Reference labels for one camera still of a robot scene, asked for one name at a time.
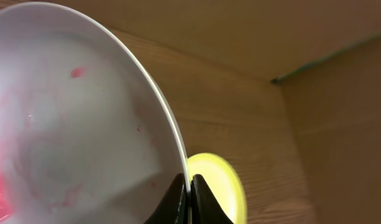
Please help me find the white plate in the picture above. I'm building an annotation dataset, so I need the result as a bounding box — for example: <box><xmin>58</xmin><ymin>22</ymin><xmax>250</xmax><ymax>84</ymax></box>
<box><xmin>0</xmin><ymin>2</ymin><xmax>188</xmax><ymax>223</ymax></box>

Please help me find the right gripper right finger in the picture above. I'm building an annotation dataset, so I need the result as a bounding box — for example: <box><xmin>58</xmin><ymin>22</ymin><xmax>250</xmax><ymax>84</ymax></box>
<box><xmin>191</xmin><ymin>174</ymin><xmax>233</xmax><ymax>224</ymax></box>

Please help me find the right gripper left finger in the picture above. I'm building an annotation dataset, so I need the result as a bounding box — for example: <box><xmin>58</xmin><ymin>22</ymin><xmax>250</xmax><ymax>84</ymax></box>
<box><xmin>144</xmin><ymin>173</ymin><xmax>188</xmax><ymax>224</ymax></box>

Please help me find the yellow green plate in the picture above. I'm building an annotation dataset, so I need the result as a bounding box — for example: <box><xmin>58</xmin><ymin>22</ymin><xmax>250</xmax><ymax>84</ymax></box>
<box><xmin>188</xmin><ymin>152</ymin><xmax>247</xmax><ymax>224</ymax></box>

